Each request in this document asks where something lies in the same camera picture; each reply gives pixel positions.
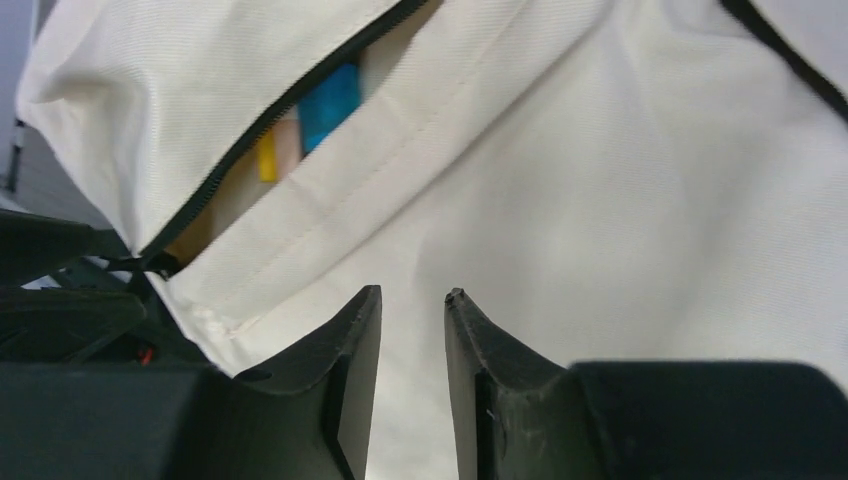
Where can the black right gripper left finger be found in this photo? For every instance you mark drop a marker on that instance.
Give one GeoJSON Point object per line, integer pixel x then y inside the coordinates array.
{"type": "Point", "coordinates": [305, 413]}

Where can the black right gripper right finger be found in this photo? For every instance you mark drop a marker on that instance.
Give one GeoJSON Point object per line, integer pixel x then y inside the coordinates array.
{"type": "Point", "coordinates": [518, 415]}

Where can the black blue highlighter marker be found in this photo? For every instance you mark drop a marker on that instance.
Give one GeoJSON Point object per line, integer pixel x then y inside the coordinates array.
{"type": "Point", "coordinates": [328, 105]}

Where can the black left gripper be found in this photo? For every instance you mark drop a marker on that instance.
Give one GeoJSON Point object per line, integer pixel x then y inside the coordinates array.
{"type": "Point", "coordinates": [73, 294]}

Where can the white pink pen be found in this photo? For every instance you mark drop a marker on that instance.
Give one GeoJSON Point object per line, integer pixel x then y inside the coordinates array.
{"type": "Point", "coordinates": [287, 143]}

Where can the white yellow pen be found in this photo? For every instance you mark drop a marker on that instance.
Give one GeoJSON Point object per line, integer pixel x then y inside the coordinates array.
{"type": "Point", "coordinates": [266, 158]}

